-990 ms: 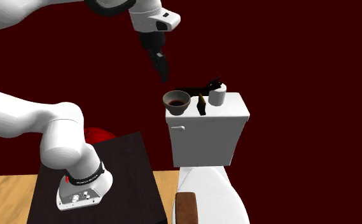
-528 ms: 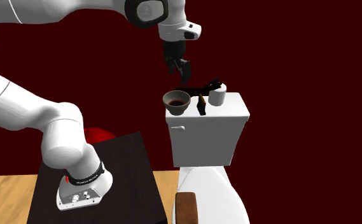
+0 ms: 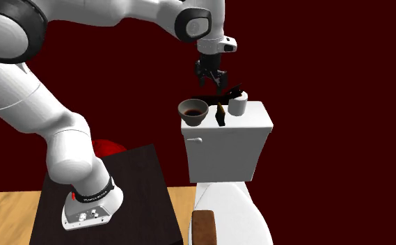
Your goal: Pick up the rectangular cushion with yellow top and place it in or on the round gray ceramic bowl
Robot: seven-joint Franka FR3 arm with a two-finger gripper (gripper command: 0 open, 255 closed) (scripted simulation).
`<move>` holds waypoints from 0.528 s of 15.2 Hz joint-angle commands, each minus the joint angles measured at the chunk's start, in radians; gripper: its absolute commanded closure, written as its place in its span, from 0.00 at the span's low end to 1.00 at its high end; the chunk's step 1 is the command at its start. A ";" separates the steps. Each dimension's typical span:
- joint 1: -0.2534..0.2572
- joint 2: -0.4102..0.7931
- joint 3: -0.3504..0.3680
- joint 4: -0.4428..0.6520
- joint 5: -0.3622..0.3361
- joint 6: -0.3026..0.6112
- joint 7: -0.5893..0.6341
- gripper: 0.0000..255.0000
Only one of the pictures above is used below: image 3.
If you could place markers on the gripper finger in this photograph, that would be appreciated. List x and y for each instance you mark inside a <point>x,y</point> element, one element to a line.
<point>200,75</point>
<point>222,80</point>

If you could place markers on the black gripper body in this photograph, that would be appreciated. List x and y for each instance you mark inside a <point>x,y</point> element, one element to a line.
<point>210,60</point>

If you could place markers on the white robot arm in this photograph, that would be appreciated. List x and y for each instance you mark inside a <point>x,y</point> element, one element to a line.
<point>21,98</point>

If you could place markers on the white toilet paper roll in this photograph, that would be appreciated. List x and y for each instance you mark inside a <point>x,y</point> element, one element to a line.
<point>237,106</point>

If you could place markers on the grey bowl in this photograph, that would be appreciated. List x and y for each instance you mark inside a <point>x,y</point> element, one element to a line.
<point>186,117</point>

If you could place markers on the red round thing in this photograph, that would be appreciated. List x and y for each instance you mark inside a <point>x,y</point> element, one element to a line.
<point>108,148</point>

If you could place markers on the dark robot stand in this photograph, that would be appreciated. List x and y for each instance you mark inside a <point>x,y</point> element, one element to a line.
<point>140,190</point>

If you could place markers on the brown rounded block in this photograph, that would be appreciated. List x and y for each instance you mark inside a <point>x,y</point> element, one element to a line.
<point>203,228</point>

